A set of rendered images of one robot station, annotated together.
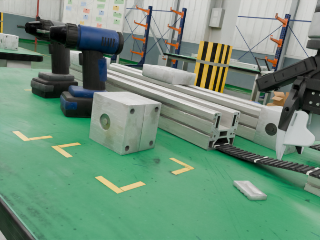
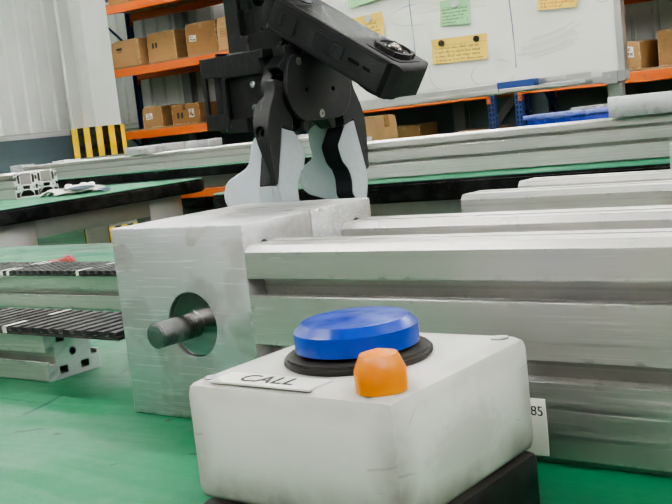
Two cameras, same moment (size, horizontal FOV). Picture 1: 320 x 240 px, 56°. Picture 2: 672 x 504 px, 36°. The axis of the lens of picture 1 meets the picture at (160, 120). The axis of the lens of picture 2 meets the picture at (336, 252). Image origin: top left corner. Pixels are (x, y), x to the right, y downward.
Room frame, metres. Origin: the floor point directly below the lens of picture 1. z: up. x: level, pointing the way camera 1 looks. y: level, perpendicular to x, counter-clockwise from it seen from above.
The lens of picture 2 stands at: (1.28, -0.34, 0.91)
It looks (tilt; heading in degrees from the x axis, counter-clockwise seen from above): 7 degrees down; 173
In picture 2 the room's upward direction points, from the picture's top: 6 degrees counter-clockwise
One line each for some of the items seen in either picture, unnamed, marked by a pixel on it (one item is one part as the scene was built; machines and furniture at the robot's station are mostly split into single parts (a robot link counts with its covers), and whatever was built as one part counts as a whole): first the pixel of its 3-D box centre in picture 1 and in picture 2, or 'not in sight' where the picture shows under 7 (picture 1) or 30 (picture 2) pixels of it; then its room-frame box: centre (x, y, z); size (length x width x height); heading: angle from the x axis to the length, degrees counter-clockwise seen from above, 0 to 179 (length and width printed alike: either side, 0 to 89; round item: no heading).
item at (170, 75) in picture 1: (167, 78); not in sight; (1.07, 0.00, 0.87); 0.16 x 0.11 x 0.07; 44
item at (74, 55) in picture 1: (85, 63); not in sight; (1.11, 0.31, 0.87); 0.16 x 0.11 x 0.07; 44
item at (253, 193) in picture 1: (249, 190); not in sight; (0.44, -0.16, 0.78); 0.05 x 0.03 x 0.01; 21
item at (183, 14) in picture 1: (139, 35); not in sight; (11.12, 1.24, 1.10); 3.30 x 0.90 x 2.20; 49
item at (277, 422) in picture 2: not in sight; (383, 435); (0.95, -0.29, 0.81); 0.10 x 0.08 x 0.06; 134
